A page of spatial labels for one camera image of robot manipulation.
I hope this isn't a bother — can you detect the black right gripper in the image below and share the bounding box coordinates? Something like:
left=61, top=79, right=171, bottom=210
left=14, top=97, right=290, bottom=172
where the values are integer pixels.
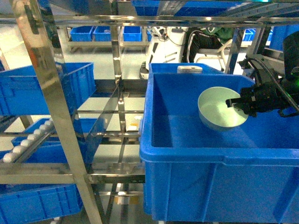
left=225, top=83, right=287, bottom=117

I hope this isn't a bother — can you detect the light green bowl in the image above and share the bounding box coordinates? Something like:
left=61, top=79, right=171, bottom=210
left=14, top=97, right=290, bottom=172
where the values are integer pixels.
left=198, top=86, right=249, bottom=131

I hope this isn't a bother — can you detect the large blue bin on shelf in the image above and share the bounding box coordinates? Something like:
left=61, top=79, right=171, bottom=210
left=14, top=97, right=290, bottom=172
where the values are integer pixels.
left=140, top=73, right=299, bottom=223

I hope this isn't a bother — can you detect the white box behind bin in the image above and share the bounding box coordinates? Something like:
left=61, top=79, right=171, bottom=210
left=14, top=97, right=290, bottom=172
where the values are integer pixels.
left=177, top=65, right=203, bottom=74

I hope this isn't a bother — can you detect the blue bin behind main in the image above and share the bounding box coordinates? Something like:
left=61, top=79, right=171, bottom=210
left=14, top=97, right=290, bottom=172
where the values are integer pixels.
left=148, top=62, right=225, bottom=75

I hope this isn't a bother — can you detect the seated person in dark clothes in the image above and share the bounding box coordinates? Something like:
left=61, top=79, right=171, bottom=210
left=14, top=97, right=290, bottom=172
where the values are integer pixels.
left=181, top=27, right=235, bottom=63

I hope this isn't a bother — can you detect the blue bin middle left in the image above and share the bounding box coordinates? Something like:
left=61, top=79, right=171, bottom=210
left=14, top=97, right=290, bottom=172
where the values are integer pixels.
left=0, top=118, right=96, bottom=163

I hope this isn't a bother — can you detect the blue bin left side rack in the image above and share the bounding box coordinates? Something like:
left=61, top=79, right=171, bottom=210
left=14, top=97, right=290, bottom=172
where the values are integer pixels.
left=0, top=62, right=97, bottom=116

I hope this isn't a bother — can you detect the blue bin rack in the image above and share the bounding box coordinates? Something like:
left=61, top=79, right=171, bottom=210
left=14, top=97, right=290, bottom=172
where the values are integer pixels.
left=0, top=184, right=83, bottom=224
left=0, top=62, right=97, bottom=116

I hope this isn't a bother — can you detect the white roller strip left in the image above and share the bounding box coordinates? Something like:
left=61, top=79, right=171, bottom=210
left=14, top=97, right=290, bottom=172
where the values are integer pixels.
left=0, top=119, right=55, bottom=163

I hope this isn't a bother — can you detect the blue bin lower left rack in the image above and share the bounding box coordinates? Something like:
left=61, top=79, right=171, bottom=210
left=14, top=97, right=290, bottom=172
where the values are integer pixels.
left=0, top=184, right=83, bottom=224

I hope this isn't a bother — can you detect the steel rack upright post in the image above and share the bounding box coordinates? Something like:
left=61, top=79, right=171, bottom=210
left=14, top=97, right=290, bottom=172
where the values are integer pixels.
left=9, top=0, right=101, bottom=224

